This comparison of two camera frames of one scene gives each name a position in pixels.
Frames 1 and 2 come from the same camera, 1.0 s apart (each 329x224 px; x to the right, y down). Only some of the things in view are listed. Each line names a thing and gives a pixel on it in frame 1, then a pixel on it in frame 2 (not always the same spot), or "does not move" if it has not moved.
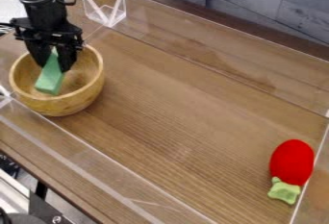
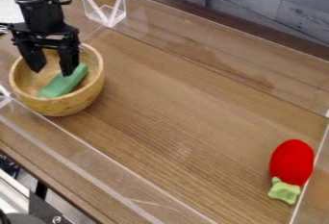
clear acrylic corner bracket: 105,14 does not move
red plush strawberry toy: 292,161 does not move
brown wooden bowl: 82,85 does not move
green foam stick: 50,78 -> 66,83
